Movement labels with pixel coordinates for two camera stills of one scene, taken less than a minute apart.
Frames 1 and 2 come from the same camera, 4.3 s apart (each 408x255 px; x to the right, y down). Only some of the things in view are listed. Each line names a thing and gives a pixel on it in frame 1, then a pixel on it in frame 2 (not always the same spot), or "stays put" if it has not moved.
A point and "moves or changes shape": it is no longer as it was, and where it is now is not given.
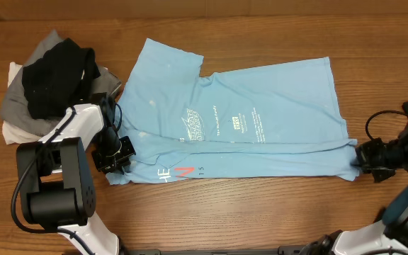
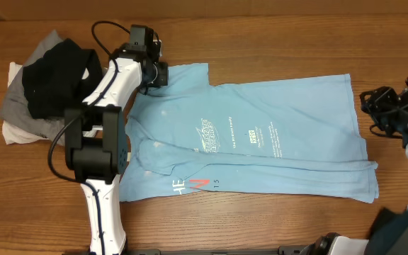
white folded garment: [12, 135] stays put
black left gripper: [114, 165] → [162, 76]
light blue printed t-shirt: [283, 120] moves or changes shape
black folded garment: [59, 79] stays put
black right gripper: [365, 153] → [372, 105]
